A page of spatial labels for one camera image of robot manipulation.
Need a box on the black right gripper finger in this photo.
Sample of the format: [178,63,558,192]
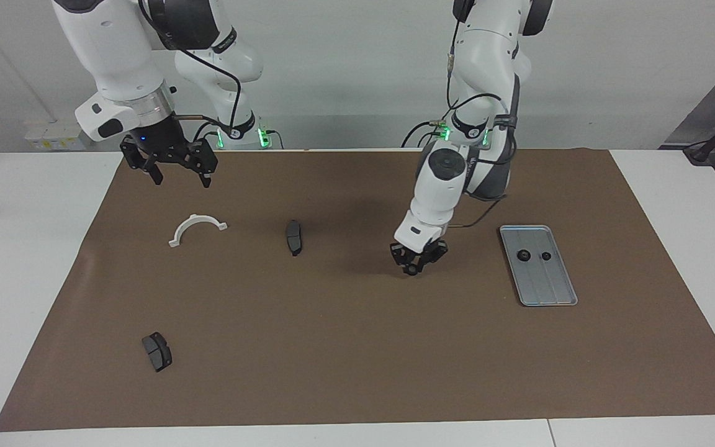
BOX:
[120,140,163,185]
[187,140,218,187]

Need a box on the silver metal tray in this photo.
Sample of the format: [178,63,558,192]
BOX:
[499,225,579,307]

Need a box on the long dark brake pad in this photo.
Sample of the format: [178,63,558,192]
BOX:
[286,220,304,256]

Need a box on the brown table mat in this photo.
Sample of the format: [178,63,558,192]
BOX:
[0,149,715,433]

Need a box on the short dark brake pad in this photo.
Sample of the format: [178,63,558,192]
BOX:
[142,332,173,373]

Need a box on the white curved plastic bracket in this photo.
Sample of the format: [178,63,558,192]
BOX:
[168,214,228,248]

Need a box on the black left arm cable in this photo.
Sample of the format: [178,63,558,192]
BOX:
[402,53,510,229]

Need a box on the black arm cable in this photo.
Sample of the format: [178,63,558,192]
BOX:
[139,0,244,142]
[402,53,510,229]

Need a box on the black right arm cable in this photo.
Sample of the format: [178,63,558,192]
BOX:
[139,0,244,142]

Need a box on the white wall power strip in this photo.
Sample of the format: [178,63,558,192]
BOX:
[24,120,94,151]

